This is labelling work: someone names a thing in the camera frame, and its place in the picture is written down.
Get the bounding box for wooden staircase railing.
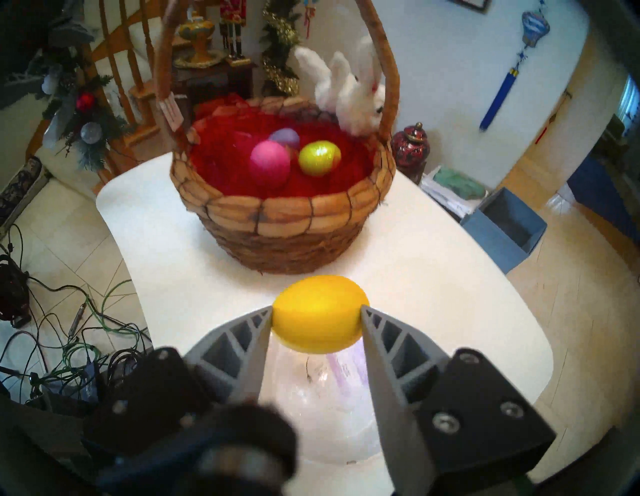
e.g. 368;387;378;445
25;0;201;186

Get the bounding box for blue vase tassel hanging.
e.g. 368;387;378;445
479;0;551;132

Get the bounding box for decorated christmas tree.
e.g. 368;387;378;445
30;50;131;173

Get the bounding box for small red tassel charm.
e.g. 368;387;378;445
535;90;573;146

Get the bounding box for yellow cloisonne urn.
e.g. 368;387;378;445
177;15;216;63

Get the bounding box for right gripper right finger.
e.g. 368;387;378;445
360;305;557;496

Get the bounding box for blue open box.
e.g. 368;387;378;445
460;187;548;275

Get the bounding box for small floral doormat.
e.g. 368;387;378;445
0;156;46;226

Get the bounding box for red shredded basket filling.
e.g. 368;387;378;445
190;95;376;198

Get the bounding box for red cloisonne lidded jar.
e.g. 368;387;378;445
391;122;431;183

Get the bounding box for colourful hanging bird ornaments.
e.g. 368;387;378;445
301;0;318;38

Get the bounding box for black cable bundle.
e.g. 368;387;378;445
0;225;151;406

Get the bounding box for ornate decorative plate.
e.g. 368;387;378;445
172;50;226;69

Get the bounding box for blue area rug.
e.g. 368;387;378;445
567;155;640;246

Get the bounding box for white round bowl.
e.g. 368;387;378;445
257;340;386;466

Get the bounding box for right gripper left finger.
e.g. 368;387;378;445
82;306;275;451

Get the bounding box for pale green patterned object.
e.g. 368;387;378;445
432;167;488;201

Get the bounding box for dark wood side table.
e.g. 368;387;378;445
172;60;256;108

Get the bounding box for green cable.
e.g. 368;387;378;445
50;279;148;386

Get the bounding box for wicker basket with handle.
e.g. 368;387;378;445
153;0;401;275

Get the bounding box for green glitter easter egg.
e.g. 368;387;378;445
298;140;342;177

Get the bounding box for paper basket tag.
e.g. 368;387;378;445
156;92;185;132

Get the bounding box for pink easter egg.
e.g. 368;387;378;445
249;140;291;187

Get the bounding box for red nutcracker figure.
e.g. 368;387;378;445
219;0;248;61

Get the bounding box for green tinsel stair garland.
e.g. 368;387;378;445
261;0;301;98

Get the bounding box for white plush bunny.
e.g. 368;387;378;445
293;35;387;137

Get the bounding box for white paper stack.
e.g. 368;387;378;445
419;166;490;221

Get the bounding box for yellow easter egg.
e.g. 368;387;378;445
271;275;371;355

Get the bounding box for purple easter egg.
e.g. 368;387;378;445
268;128;301;150

